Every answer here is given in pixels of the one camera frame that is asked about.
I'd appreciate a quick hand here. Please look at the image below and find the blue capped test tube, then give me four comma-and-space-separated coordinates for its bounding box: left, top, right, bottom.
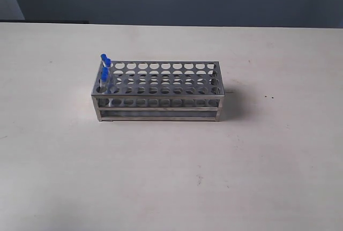
100, 54, 107, 66
101, 67, 109, 78
105, 58, 112, 81
99, 72, 108, 93

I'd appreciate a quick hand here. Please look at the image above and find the stainless steel test tube rack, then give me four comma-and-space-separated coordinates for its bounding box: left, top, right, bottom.
91, 60, 225, 122

